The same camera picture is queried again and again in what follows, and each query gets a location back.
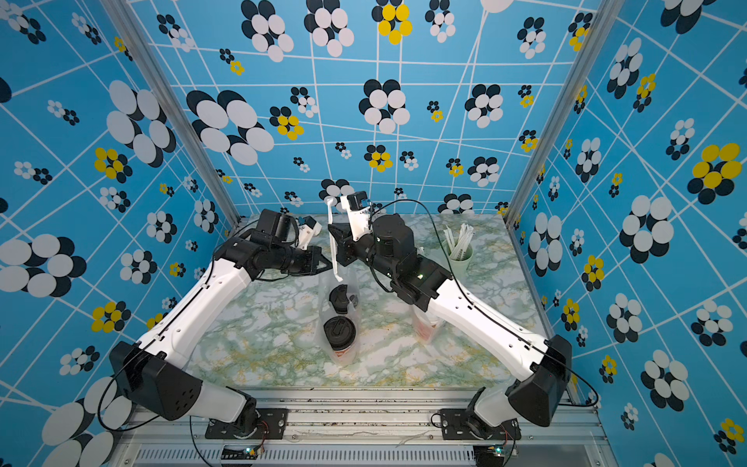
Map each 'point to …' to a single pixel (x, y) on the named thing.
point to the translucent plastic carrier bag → (424, 325)
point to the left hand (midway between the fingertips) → (336, 262)
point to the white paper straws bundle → (460, 248)
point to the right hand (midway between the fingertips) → (334, 225)
